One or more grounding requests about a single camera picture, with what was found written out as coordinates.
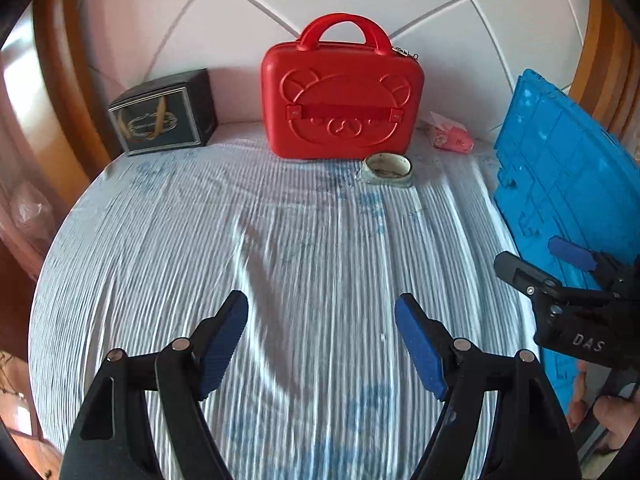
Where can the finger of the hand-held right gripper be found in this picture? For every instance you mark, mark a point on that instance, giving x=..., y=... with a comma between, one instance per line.
x=525, y=275
x=575, y=252

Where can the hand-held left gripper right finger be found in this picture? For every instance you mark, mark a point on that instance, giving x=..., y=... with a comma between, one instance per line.
x=422, y=345

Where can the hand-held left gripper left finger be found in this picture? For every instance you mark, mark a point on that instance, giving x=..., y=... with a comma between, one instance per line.
x=222, y=345

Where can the blue plastic crate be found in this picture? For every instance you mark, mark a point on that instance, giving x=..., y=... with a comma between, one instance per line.
x=550, y=160

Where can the person's right hand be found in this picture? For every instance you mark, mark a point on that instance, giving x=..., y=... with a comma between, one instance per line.
x=617, y=420

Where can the pink tissue pack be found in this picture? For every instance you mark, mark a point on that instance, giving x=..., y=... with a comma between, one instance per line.
x=452, y=140

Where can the round tin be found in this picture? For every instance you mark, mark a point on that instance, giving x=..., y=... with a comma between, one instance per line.
x=385, y=180

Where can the black gift box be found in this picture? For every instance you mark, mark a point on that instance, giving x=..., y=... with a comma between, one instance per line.
x=160, y=120

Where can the clear plastic bag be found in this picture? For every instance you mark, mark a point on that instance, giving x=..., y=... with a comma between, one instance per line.
x=27, y=210

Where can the red bear suitcase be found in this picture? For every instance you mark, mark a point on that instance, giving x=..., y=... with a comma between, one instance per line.
x=340, y=95

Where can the wooden headboard frame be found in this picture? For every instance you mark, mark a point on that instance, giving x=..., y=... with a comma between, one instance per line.
x=65, y=85

